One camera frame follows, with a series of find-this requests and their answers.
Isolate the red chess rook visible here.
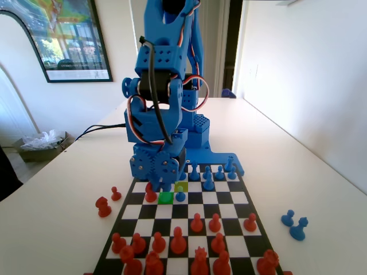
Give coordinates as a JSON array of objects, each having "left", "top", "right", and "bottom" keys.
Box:
[
  {"left": 119, "top": 245, "right": 143, "bottom": 275},
  {"left": 256, "top": 249, "right": 280, "bottom": 275}
]

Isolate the red chess knight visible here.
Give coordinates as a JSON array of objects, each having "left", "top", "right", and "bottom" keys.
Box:
[
  {"left": 145, "top": 250, "right": 165, "bottom": 275},
  {"left": 95, "top": 196, "right": 112, "bottom": 218}
]

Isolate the blue knight off board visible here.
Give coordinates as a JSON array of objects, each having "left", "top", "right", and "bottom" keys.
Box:
[{"left": 289, "top": 217, "right": 309, "bottom": 241}]

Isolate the framed wall poster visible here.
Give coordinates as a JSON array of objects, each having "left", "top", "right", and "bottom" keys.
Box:
[{"left": 0, "top": 0, "right": 114, "bottom": 84}]

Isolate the red chess queen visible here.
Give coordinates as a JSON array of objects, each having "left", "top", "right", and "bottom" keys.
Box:
[{"left": 190, "top": 246, "right": 209, "bottom": 275}]

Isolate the clear plastic bag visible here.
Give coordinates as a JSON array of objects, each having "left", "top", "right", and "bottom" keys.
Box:
[{"left": 20, "top": 129, "right": 65, "bottom": 151}]

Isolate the black white chessboard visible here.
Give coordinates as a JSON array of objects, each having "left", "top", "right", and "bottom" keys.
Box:
[{"left": 93, "top": 163, "right": 284, "bottom": 275}]

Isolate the cardboard box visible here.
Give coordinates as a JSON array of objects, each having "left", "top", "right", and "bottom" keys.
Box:
[{"left": 13, "top": 131, "right": 72, "bottom": 163}]

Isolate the red pawn near blue row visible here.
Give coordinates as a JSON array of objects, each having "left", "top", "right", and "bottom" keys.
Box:
[{"left": 145, "top": 183, "right": 158, "bottom": 203}]

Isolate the row of blue chess pieces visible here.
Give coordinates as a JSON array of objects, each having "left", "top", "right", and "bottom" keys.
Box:
[{"left": 185, "top": 143, "right": 246, "bottom": 177}]

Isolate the red white black servo wire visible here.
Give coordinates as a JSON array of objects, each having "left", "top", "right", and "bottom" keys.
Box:
[
  {"left": 127, "top": 94, "right": 170, "bottom": 147},
  {"left": 177, "top": 0, "right": 202, "bottom": 49},
  {"left": 182, "top": 74, "right": 210, "bottom": 113}
]

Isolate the red chess bishop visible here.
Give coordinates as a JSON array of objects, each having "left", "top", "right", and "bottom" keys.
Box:
[{"left": 212, "top": 250, "right": 232, "bottom": 275}]

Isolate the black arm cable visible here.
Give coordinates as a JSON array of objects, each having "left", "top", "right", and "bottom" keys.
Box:
[{"left": 138, "top": 36, "right": 174, "bottom": 146}]

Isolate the black power cable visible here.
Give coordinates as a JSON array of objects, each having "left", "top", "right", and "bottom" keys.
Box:
[
  {"left": 74, "top": 123, "right": 127, "bottom": 142},
  {"left": 84, "top": 125, "right": 127, "bottom": 135}
]

